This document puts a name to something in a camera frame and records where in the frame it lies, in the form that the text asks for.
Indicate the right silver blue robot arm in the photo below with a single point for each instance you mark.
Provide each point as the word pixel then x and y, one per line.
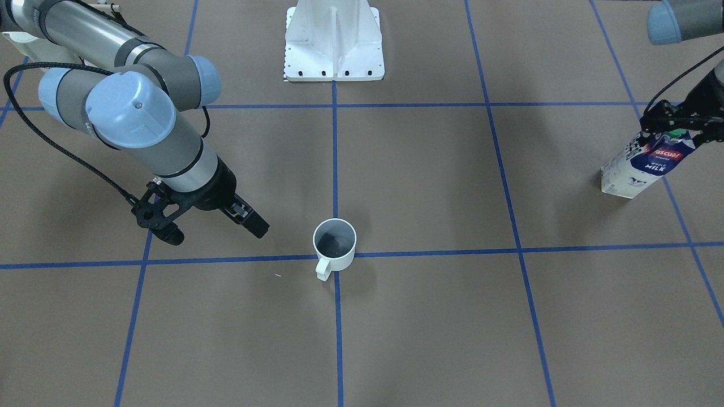
pixel 105 78

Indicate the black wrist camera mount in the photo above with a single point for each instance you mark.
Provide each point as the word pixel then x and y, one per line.
pixel 158 208

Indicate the white ribbed mug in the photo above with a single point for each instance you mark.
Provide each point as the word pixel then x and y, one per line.
pixel 334 241

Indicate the white mug with lettering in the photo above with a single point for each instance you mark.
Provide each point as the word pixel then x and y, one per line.
pixel 34 48

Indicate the blue white milk carton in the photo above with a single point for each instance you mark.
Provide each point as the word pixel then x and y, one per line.
pixel 646 158

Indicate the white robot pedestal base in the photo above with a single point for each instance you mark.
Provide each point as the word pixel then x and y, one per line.
pixel 333 41

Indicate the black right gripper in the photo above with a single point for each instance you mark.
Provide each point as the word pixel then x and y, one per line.
pixel 219 187

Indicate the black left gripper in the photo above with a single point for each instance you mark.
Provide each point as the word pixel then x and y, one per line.
pixel 710 91

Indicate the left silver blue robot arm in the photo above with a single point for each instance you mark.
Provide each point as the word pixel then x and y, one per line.
pixel 672 22

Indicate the brown paper table mat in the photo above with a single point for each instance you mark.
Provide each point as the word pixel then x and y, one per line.
pixel 489 269

